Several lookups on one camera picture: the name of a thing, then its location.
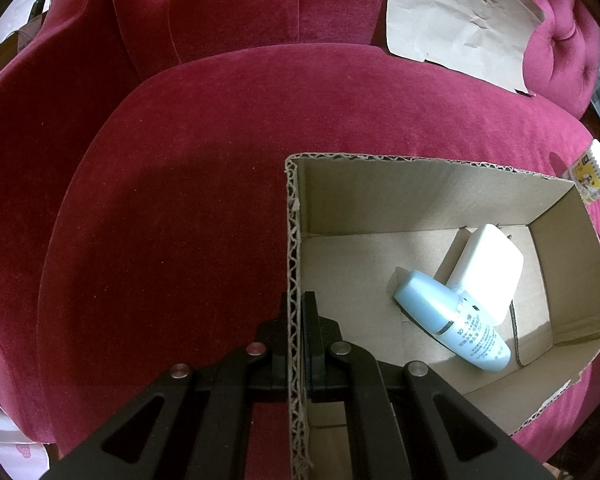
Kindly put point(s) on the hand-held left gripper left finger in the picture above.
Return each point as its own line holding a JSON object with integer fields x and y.
{"x": 272, "y": 355}

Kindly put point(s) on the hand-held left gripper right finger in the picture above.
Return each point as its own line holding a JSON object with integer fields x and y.
{"x": 311, "y": 335}

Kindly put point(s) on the light blue tube bottle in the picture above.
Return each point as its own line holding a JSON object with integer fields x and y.
{"x": 430, "y": 300}

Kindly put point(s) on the cardboard box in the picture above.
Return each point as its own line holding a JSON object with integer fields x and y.
{"x": 430, "y": 200}

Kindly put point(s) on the large white charger plug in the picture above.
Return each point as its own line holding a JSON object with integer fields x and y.
{"x": 485, "y": 265}

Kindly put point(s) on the white lidded plastic jar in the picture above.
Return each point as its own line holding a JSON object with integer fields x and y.
{"x": 592, "y": 172}

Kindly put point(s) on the red velvet tufted armchair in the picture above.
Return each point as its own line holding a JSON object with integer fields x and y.
{"x": 180, "y": 210}

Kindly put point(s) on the white dotted cloth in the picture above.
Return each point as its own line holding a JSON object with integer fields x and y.
{"x": 10, "y": 450}

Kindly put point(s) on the brown paper sheet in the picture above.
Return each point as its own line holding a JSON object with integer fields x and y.
{"x": 455, "y": 15}

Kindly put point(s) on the small brown box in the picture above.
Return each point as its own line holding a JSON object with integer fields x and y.
{"x": 17, "y": 42}

